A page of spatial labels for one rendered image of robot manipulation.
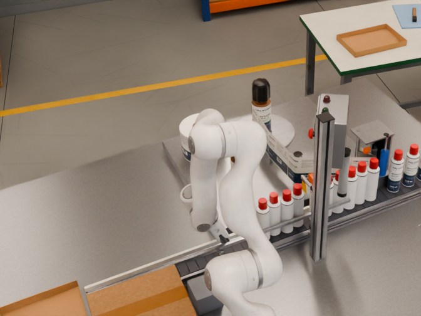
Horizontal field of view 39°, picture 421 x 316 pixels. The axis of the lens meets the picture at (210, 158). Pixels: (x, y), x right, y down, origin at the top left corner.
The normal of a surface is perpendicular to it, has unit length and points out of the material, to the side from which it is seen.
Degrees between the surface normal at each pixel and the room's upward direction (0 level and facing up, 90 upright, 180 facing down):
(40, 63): 0
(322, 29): 0
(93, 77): 0
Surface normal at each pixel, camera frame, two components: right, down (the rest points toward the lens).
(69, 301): -0.07, -0.77
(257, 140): 0.35, 0.03
